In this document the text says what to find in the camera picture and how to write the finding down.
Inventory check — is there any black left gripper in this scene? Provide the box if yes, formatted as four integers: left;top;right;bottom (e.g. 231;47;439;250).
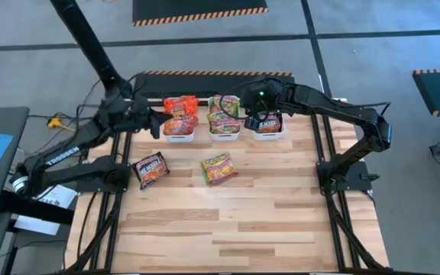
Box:
128;95;173;141

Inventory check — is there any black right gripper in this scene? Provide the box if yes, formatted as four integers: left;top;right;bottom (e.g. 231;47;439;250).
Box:
241;76;285;131

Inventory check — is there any black Fire Noodle packet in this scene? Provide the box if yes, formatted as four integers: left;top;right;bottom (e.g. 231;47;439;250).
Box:
131;151;171;191
256;112;282;134

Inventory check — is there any red Saucy Noodles packet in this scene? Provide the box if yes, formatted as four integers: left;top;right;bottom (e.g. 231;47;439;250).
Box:
163;116;198;137
164;95;200;119

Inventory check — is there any white plastic bin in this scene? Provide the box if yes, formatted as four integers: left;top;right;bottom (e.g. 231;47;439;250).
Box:
205;95;241;141
162;95;200;143
248;95;286;141

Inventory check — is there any black hazard-striped floor mat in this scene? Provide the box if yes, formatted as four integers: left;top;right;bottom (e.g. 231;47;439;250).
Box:
131;0;270;28
131;70;296;99
411;67;440;118

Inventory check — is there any yellow power plug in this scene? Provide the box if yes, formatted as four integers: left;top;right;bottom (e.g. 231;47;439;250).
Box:
47;116;65;130

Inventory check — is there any printed white paper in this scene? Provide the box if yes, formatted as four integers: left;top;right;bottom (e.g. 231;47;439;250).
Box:
32;185;79;210

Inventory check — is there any black desk beam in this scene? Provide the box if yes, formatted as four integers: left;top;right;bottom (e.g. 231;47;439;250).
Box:
0;189;76;226

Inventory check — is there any blank white paper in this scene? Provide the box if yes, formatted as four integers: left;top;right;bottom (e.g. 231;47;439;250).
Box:
13;214;61;236

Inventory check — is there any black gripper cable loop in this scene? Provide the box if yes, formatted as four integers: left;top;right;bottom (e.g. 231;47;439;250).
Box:
218;79;267;121

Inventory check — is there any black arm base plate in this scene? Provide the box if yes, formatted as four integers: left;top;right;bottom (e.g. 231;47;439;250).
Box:
75;173;131;194
316;160;380;192

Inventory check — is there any yellow cable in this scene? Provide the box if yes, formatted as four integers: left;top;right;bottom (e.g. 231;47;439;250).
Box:
61;124;89;143

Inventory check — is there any black camera stand pole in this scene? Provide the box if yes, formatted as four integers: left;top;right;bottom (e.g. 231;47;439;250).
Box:
50;0;133;99

